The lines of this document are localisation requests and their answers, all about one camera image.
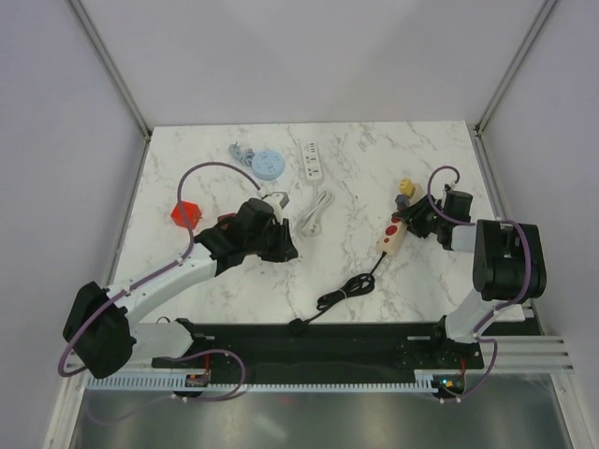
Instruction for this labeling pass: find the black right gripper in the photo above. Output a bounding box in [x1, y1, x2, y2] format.
[394, 195, 448, 239]

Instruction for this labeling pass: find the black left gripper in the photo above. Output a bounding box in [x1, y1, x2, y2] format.
[245, 218, 298, 264]

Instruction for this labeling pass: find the grey plug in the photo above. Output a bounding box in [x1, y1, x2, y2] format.
[395, 194, 411, 211]

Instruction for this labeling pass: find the yellow plug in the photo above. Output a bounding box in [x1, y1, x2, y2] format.
[399, 178, 416, 198]

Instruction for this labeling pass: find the beige red power strip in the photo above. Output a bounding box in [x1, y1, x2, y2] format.
[376, 182, 424, 255]

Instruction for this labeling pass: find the black plug with cable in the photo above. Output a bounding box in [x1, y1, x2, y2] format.
[288, 252, 387, 336]

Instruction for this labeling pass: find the red socket cube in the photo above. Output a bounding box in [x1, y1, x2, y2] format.
[170, 201, 202, 230]

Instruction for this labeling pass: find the dark red carp adapter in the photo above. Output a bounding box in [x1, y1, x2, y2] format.
[217, 213, 236, 225]

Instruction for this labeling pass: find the white power strip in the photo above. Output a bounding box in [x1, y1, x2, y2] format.
[300, 142, 324, 185]

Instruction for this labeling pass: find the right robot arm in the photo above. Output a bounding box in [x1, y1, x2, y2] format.
[393, 187, 547, 369]

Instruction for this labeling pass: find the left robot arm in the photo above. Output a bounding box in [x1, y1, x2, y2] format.
[63, 192, 298, 379]

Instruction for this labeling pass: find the white coiled strip cable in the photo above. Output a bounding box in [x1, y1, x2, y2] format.
[297, 182, 336, 238]

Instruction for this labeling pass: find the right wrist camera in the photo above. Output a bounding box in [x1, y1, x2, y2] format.
[444, 181, 458, 192]

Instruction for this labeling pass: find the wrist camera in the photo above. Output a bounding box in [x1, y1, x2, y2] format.
[266, 192, 289, 210]
[444, 181, 458, 192]

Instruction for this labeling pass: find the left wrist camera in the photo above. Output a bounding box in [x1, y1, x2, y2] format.
[266, 192, 289, 210]

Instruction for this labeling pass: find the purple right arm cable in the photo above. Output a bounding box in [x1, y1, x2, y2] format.
[428, 165, 534, 405]

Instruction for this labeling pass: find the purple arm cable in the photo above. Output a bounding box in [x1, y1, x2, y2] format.
[428, 165, 534, 405]
[58, 160, 270, 423]

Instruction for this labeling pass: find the grey coiled socket cable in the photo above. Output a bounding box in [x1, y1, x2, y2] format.
[227, 142, 285, 181]

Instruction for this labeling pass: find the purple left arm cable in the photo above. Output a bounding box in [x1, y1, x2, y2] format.
[58, 160, 270, 423]

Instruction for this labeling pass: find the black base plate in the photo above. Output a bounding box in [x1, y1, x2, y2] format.
[152, 320, 484, 382]

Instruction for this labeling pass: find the white slotted cable duct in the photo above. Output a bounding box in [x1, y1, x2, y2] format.
[85, 370, 438, 394]

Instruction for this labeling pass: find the aluminium front rail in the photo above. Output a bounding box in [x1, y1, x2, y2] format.
[65, 334, 577, 375]

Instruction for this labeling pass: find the right aluminium frame post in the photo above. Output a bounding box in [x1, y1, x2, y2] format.
[473, 0, 561, 138]

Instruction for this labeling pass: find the aluminium frame post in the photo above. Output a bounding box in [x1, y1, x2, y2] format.
[65, 0, 153, 142]
[473, 0, 561, 138]

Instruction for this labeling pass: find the left aluminium frame post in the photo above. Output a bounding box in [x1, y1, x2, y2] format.
[65, 0, 153, 142]

